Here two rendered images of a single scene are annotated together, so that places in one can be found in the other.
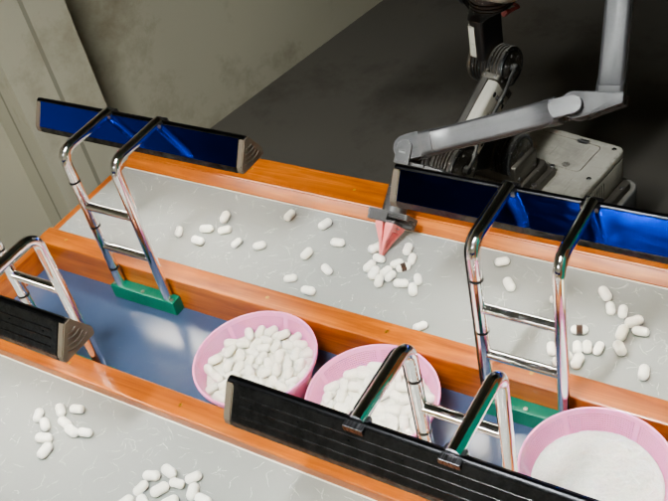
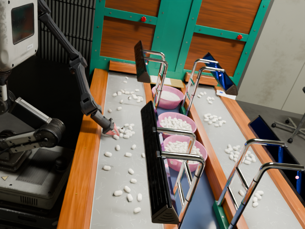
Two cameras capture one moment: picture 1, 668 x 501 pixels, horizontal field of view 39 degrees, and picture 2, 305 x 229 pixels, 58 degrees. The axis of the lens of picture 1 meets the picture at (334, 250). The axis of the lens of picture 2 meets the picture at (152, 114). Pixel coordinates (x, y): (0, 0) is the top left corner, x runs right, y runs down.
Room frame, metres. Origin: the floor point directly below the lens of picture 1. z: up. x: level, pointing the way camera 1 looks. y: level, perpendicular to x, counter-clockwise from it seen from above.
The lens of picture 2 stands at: (2.54, 0.85, 1.69)
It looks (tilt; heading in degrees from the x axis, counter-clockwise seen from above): 30 degrees down; 219
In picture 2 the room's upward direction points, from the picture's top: 13 degrees clockwise
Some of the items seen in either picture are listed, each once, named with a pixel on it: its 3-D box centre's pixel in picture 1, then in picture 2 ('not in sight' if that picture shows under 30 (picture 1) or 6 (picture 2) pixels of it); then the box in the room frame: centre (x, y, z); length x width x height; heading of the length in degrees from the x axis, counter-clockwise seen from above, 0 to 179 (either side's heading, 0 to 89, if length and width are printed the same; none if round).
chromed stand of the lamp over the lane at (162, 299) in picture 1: (140, 211); (166, 183); (1.80, 0.41, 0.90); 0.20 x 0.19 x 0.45; 51
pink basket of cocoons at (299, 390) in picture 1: (259, 371); (183, 155); (1.38, 0.21, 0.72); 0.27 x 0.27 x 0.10
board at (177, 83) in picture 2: not in sight; (164, 81); (0.79, -0.51, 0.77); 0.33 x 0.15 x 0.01; 141
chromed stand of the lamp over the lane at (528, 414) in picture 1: (538, 311); (148, 84); (1.19, -0.34, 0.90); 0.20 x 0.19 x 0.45; 51
